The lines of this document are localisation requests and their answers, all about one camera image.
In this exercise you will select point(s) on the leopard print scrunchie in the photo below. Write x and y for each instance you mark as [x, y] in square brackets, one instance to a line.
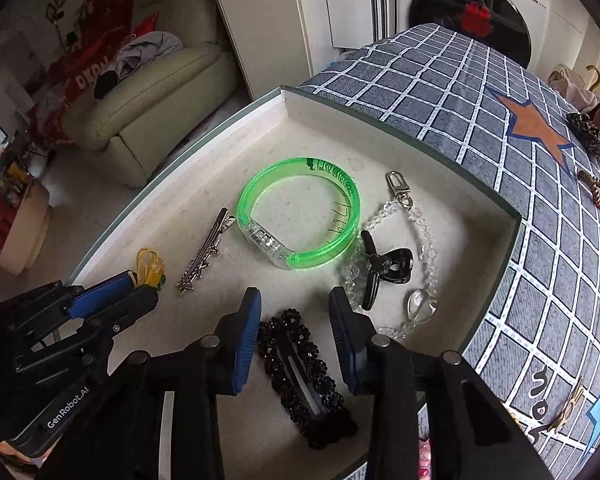
[595, 140]

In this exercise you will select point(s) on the white washing machine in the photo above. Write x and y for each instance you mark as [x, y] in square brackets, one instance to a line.
[530, 10]

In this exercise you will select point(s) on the green translucent bangle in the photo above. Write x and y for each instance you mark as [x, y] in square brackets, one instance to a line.
[260, 180]

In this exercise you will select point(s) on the white shallow box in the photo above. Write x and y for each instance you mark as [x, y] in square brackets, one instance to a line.
[205, 185]

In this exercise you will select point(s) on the black beaded hair clip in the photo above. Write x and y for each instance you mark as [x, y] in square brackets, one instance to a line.
[320, 385]

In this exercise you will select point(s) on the beige ottoman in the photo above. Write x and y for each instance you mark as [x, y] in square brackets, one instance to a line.
[20, 225]

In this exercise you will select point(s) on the red printed blanket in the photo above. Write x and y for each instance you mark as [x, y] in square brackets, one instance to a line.
[87, 60]

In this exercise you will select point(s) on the white cabinet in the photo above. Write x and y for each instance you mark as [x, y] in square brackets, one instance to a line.
[280, 20]

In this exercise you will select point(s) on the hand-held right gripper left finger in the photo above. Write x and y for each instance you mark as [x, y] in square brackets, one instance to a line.
[245, 340]

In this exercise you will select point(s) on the grey checked star tablecloth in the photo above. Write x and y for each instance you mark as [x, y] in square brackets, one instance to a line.
[455, 110]

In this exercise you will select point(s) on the cream sofa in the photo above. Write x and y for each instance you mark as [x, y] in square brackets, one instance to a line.
[145, 105]

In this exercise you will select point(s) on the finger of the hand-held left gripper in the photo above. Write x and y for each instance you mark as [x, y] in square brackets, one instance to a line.
[130, 305]
[100, 300]

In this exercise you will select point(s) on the black claw clip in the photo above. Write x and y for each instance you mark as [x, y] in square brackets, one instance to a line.
[380, 265]

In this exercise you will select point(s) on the silver hair clip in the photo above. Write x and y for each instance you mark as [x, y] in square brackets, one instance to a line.
[205, 255]

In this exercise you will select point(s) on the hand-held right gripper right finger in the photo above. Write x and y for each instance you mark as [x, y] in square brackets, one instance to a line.
[342, 340]

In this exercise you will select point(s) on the grey clothes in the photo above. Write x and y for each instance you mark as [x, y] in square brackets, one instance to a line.
[150, 47]

